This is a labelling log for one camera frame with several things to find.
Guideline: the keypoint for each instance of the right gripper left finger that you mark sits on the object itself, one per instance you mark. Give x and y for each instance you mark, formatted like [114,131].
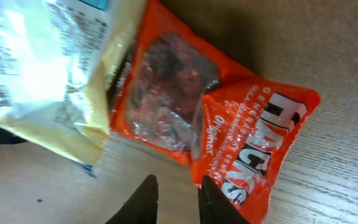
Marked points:
[142,205]

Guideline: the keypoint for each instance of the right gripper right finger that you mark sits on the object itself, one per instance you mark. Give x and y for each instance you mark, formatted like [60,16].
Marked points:
[214,207]

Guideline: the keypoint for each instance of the red snack bag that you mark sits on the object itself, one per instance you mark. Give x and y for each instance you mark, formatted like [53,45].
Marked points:
[189,101]

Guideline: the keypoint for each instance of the cream blue chips bag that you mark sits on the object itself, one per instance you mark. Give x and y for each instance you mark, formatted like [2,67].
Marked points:
[57,61]

